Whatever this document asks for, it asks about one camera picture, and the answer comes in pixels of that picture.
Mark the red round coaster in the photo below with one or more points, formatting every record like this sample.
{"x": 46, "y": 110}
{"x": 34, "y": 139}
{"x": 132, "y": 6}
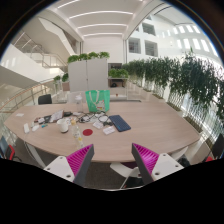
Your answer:
{"x": 87, "y": 132}

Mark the green tote bag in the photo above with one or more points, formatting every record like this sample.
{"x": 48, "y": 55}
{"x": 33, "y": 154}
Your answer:
{"x": 98, "y": 100}

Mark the clear plastic water bottle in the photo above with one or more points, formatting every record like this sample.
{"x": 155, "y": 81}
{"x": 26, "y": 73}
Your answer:
{"x": 77, "y": 134}

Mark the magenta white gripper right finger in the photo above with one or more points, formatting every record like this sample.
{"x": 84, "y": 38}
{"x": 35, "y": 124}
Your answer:
{"x": 153, "y": 166}

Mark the hedge of green plants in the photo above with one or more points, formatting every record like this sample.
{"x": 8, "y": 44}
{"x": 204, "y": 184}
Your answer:
{"x": 188, "y": 75}

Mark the white paper cup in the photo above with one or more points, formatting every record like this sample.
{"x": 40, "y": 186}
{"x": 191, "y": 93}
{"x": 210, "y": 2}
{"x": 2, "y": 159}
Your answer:
{"x": 62, "y": 125}

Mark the white cabinet with plants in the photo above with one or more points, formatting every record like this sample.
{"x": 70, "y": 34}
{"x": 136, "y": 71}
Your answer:
{"x": 87, "y": 74}

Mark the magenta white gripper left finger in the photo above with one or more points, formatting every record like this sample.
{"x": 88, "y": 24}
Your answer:
{"x": 73, "y": 167}

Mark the red black chair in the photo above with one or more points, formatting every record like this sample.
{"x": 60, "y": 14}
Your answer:
{"x": 6, "y": 150}

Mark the tall clear plastic bottle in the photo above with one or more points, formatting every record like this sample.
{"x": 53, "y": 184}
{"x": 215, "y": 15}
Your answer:
{"x": 79, "y": 103}

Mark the white rectangular device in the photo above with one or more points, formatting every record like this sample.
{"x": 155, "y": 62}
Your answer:
{"x": 26, "y": 128}

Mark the white tablet on stand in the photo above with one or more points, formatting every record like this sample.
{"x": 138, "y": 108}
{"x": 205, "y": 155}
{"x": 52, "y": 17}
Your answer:
{"x": 56, "y": 116}

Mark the black office chair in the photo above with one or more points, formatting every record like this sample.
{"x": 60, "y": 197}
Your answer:
{"x": 44, "y": 99}

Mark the white card packet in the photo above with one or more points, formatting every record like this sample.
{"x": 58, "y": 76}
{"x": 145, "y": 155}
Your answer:
{"x": 109, "y": 130}

